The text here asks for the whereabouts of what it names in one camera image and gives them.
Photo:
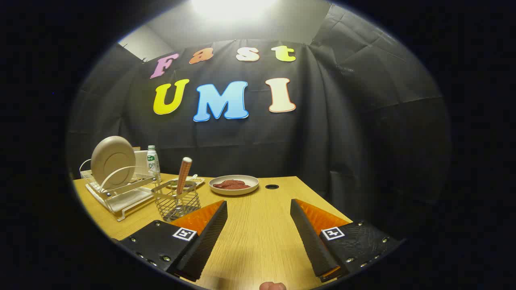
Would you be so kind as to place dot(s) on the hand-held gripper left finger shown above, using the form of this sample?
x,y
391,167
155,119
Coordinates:
x,y
209,233

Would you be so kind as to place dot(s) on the white green drink bottle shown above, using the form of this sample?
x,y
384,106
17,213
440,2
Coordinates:
x,y
152,163

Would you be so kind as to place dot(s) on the beige plate with meat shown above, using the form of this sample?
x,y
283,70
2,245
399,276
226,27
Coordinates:
x,y
234,191

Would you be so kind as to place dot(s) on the black backdrop cloth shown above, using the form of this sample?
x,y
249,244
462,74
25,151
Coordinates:
x,y
322,141

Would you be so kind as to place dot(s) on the white divided tray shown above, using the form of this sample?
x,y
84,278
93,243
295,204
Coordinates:
x,y
193,180

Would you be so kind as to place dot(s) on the red meat piece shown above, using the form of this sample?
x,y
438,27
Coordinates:
x,y
231,182
231,187

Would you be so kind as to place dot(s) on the beige round plate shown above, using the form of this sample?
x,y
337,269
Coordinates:
x,y
113,161

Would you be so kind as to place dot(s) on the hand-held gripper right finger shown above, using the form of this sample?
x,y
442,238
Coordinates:
x,y
308,237

